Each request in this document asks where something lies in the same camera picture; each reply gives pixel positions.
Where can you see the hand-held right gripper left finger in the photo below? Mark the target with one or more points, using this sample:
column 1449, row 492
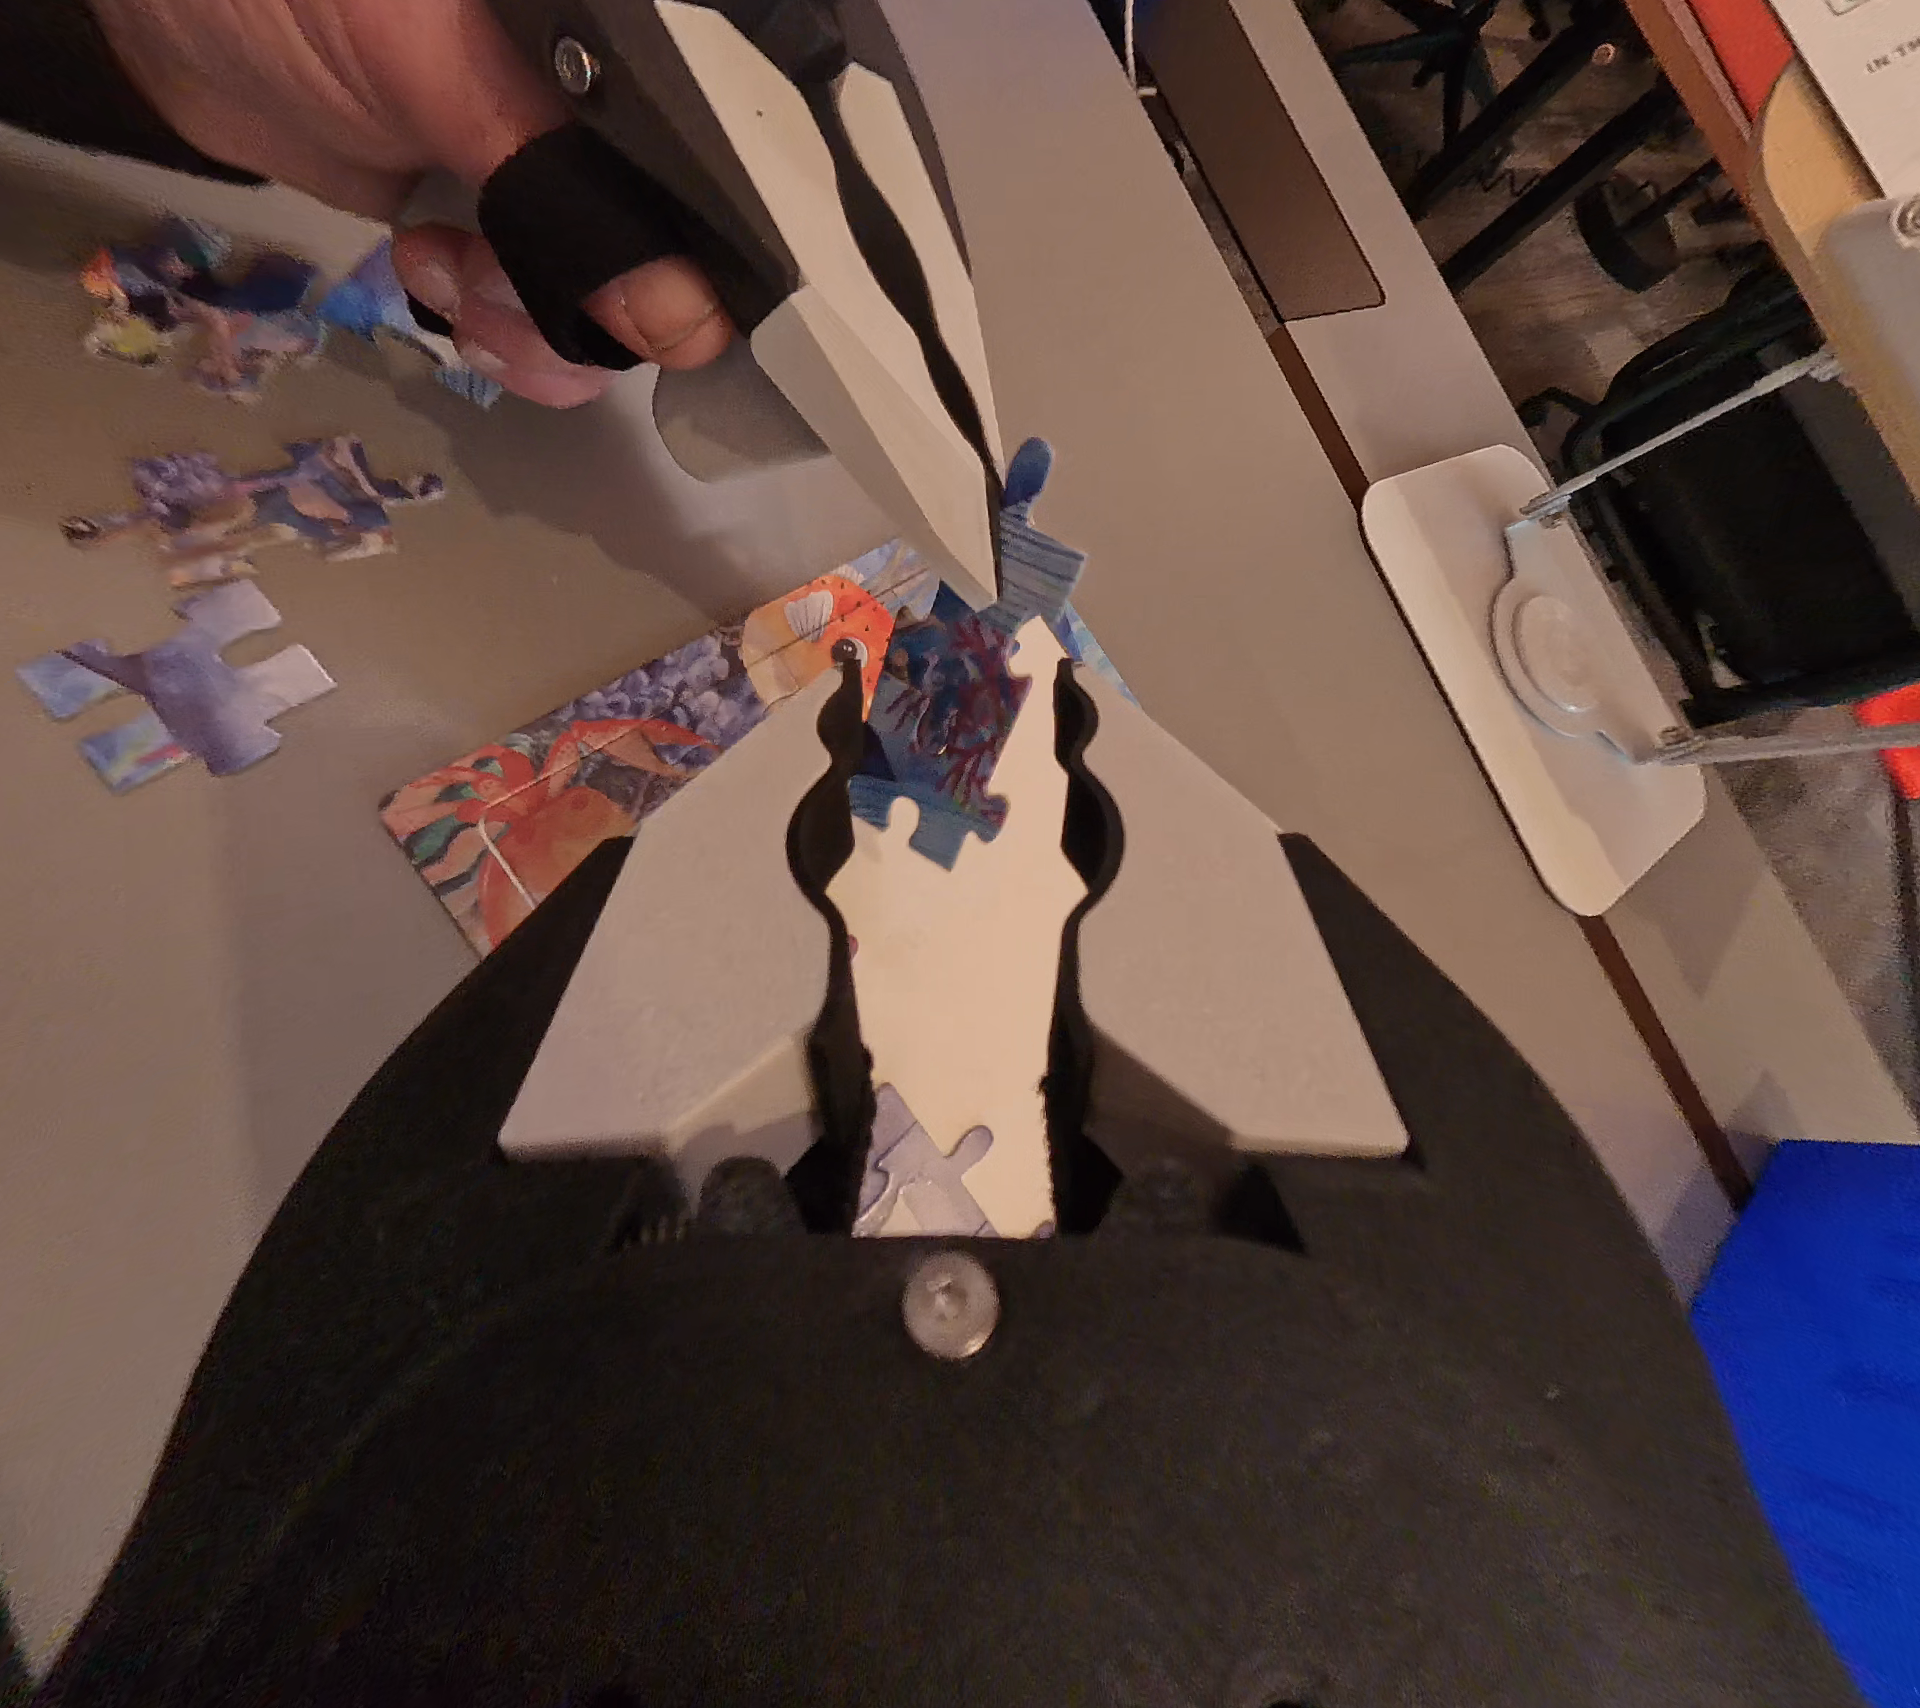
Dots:
column 675, row 988

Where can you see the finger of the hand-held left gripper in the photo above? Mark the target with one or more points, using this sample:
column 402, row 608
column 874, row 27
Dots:
column 922, row 224
column 841, row 357

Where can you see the clear glass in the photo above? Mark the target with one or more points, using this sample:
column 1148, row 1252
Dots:
column 1561, row 668

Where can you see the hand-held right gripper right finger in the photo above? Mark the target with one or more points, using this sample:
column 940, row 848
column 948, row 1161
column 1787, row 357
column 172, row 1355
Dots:
column 1247, row 1004

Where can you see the dark brown desk panel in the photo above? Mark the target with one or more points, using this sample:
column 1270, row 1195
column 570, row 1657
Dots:
column 1276, row 164

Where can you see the black swivel office chair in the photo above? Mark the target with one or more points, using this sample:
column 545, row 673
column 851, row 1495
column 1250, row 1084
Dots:
column 1502, row 13

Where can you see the white metal stand bracket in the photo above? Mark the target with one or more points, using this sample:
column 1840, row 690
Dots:
column 1650, row 449

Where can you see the blue textured puzzle piece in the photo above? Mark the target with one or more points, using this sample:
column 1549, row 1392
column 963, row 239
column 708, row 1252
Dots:
column 405, row 322

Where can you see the joined striped coral puzzle pieces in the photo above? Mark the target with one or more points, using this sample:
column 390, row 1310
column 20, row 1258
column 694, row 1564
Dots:
column 944, row 719

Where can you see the ocean jigsaw puzzle board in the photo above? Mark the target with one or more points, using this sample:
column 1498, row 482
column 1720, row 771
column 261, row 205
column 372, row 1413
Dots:
column 601, row 763

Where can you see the blue purple puzzle piece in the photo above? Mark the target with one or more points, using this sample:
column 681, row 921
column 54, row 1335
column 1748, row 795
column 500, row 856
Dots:
column 195, row 690

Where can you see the orange fish puzzle piece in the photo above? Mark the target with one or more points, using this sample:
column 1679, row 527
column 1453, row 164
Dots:
column 810, row 637

